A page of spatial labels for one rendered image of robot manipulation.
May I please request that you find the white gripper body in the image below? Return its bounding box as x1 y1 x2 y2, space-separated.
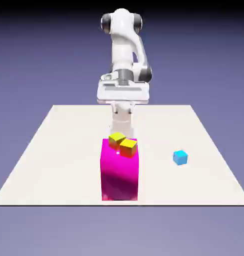
96 79 150 105

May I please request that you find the small yellow-green cube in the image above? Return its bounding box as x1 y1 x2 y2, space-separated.
108 132 127 151

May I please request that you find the small orange-yellow cube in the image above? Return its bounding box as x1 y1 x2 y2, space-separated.
119 138 138 159

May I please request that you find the small blue cube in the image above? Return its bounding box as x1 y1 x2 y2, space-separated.
173 149 189 166

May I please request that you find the large magenta box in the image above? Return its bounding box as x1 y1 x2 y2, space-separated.
100 137 139 202

